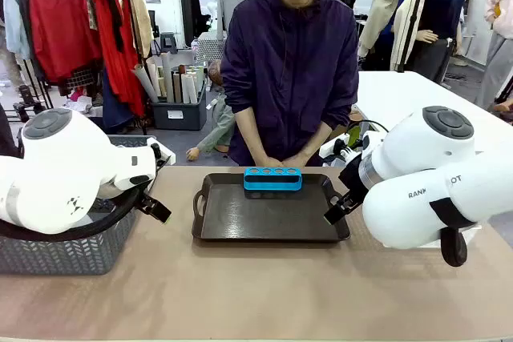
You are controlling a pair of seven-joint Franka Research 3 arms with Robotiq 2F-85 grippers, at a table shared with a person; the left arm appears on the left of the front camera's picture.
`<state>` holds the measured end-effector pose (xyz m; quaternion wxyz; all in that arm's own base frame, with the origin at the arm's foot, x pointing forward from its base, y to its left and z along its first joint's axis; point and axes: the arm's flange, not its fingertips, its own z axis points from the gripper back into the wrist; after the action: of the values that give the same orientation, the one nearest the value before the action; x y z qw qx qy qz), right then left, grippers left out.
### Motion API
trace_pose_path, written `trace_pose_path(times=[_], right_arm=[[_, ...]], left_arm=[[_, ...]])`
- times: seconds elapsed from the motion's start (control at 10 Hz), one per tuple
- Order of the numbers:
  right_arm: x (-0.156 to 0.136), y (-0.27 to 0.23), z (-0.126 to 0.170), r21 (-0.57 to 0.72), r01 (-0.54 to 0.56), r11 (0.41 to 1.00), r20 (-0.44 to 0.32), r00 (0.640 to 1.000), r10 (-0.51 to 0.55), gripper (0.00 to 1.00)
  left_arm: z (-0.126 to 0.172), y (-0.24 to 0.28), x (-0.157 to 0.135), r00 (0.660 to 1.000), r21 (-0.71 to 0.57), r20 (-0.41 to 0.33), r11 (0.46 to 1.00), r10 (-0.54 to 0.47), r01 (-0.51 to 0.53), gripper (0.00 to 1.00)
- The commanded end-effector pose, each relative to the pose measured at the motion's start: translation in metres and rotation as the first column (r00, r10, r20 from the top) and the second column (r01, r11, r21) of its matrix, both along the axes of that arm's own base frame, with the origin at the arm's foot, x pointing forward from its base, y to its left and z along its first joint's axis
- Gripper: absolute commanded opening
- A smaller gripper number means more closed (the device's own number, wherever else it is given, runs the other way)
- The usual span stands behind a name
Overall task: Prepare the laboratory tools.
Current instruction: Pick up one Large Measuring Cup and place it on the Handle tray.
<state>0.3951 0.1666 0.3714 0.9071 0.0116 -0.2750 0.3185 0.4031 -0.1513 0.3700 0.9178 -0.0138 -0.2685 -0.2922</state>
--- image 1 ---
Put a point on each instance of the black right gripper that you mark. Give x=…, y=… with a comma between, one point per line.
x=352, y=179

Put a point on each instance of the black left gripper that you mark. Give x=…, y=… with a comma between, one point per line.
x=145, y=197

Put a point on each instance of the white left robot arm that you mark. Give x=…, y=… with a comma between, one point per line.
x=60, y=166

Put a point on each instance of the person's left forearm purple sleeve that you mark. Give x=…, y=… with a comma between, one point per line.
x=318, y=138

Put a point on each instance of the person's right forearm purple sleeve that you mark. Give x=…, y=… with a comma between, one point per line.
x=250, y=138

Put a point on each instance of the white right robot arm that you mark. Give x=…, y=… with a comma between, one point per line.
x=421, y=158

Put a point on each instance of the person's left hand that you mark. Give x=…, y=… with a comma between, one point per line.
x=300, y=161

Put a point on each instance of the person's right hand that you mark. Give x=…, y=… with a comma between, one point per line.
x=270, y=162

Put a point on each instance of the blue test tube rack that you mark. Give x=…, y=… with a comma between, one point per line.
x=272, y=185

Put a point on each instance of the dark brown serving tray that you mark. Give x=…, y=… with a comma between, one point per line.
x=260, y=218

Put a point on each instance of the dark grey storage bin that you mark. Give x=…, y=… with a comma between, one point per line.
x=180, y=115

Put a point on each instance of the child mannequin in green clothes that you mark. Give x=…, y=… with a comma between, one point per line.
x=220, y=121

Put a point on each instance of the navy blue hanging garment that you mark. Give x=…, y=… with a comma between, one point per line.
x=114, y=109

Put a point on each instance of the white table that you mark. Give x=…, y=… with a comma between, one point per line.
x=401, y=97

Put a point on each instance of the white paper roll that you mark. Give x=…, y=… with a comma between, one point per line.
x=188, y=89

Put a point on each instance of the brown paper roll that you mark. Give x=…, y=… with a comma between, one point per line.
x=176, y=87

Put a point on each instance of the tall grey paper roll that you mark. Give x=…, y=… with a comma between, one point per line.
x=167, y=77

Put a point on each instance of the person in purple jacket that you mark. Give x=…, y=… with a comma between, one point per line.
x=288, y=77

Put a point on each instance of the red dress on hanger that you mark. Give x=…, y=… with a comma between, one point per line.
x=120, y=73

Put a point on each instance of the grey step stool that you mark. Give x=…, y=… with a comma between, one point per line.
x=168, y=42

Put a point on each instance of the patterned grey box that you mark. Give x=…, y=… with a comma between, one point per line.
x=209, y=49

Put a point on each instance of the beige garment on hanger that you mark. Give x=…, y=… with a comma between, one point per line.
x=141, y=17

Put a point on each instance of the black scarf on hanger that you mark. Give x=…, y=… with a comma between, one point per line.
x=116, y=17

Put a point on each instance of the mannequin in beige trench coat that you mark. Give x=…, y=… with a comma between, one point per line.
x=384, y=9

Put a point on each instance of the red jacket on hanger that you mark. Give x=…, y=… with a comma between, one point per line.
x=60, y=29

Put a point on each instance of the mannequin in navy dress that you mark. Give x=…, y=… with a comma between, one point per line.
x=441, y=9

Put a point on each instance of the light blue garment on hanger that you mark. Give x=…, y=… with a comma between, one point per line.
x=14, y=17

